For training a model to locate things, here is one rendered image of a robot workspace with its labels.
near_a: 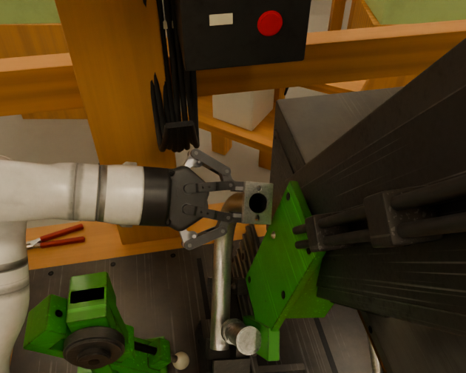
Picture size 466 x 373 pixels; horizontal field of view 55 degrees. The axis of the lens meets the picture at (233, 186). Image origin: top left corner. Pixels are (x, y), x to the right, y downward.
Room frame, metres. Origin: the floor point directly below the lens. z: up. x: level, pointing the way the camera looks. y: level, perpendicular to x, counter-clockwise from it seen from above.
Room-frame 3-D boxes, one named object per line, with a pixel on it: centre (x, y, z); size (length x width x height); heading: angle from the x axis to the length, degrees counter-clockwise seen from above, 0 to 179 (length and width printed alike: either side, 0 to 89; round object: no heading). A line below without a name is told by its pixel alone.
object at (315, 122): (0.59, -0.23, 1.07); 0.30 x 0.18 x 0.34; 100
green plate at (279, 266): (0.36, -0.09, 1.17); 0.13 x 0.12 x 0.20; 100
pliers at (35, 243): (0.63, 0.41, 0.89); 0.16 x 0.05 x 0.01; 108
